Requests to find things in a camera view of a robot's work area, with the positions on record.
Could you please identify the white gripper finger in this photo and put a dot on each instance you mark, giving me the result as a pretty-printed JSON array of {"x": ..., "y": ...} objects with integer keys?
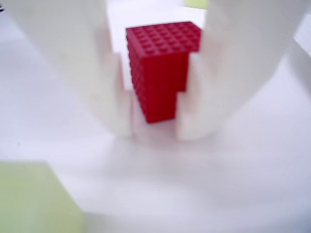
[
  {"x": 230, "y": 60},
  {"x": 73, "y": 48}
]

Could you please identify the red perforated cube block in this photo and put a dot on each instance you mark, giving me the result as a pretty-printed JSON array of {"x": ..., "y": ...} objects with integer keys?
[{"x": 158, "y": 72}]

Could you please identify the pale yellow sponge block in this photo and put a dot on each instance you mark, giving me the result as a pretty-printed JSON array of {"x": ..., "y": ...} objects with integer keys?
[
  {"x": 195, "y": 3},
  {"x": 31, "y": 199}
]

